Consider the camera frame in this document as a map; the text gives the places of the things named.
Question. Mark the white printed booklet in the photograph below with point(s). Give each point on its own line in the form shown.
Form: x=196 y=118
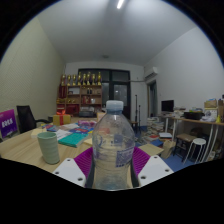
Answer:
x=63 y=134

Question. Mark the black tripod stand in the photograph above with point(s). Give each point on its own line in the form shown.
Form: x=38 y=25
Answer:
x=136 y=110

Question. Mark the clear plastic water bottle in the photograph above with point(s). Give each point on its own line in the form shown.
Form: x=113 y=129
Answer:
x=112 y=150

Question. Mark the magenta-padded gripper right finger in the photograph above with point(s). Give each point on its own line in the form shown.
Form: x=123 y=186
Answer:
x=155 y=170

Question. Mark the white round stool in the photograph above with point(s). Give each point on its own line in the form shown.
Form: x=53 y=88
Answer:
x=199 y=142

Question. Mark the teal book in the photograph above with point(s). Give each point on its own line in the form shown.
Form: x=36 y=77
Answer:
x=72 y=140

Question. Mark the cluttered wooden side desk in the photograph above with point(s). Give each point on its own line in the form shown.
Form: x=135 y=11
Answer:
x=200 y=121

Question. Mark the white air conditioner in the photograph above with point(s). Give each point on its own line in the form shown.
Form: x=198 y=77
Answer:
x=151 y=73

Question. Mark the yellow gift box red ribbon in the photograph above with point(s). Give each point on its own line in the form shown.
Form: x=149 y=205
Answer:
x=61 y=119

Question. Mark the pile of books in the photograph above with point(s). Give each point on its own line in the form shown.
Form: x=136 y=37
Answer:
x=155 y=128

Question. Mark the black computer monitor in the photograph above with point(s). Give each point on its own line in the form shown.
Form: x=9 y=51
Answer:
x=167 y=105

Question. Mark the black office chair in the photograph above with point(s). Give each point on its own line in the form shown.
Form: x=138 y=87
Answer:
x=25 y=118

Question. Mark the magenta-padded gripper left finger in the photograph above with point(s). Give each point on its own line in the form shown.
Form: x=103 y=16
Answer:
x=70 y=171

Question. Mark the purple sign board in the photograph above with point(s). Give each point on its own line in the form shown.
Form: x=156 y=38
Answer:
x=7 y=123

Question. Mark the wooden shelf unit with trophies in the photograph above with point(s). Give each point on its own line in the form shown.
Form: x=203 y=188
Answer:
x=78 y=96

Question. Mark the pale green cup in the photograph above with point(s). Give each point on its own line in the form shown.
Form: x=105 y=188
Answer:
x=49 y=148

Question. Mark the thick pale yellow notepad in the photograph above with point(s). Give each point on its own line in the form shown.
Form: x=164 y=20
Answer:
x=37 y=133

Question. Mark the brown wooden stool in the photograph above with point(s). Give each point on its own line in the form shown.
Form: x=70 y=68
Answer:
x=185 y=137

